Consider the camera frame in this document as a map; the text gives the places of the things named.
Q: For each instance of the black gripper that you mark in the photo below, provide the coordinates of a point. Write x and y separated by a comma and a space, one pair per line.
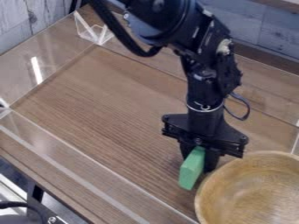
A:
204, 129

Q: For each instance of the black table leg frame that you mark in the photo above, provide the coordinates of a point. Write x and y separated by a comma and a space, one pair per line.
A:
48, 216

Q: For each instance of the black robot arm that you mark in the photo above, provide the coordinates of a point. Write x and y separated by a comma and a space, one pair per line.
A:
179, 24

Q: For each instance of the round wooden bowl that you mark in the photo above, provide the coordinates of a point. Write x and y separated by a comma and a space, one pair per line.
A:
252, 190

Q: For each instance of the clear acrylic corner bracket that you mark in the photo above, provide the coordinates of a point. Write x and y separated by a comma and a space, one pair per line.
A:
96, 33

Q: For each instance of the green rectangular block stick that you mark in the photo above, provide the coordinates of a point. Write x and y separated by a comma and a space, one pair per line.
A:
191, 168

